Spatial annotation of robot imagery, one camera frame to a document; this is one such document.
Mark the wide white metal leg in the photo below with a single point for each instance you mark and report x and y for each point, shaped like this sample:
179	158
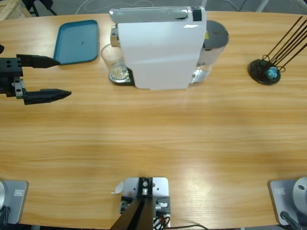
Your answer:
262	4

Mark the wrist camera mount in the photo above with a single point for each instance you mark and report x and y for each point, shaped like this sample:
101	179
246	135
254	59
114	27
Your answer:
1	49

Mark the dark grey water tank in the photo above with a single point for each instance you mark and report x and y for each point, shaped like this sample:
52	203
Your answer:
216	31

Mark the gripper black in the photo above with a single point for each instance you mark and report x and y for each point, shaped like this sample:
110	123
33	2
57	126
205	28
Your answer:
9	83

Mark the white tape tab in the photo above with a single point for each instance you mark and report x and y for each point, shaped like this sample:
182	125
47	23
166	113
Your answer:
118	188

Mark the teal plastic tray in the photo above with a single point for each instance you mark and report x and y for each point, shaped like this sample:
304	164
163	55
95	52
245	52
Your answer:
76	43

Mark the black camera post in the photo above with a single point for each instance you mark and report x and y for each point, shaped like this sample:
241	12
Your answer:
136	215

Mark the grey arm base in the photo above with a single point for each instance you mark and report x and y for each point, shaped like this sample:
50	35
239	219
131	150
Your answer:
287	198
14	201

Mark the clear drinking glass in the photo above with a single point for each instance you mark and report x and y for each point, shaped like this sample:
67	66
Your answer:
112	64

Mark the white capsule coffee machine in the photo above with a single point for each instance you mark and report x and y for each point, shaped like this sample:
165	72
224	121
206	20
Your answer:
158	52

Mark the white mounting block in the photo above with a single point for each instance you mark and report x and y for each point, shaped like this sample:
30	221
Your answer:
160	187

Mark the blue coffee capsule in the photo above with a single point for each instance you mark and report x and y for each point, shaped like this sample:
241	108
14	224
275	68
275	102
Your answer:
272	74

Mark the black capsule holder with rods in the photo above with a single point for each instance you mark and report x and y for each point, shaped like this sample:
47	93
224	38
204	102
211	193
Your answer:
257	70

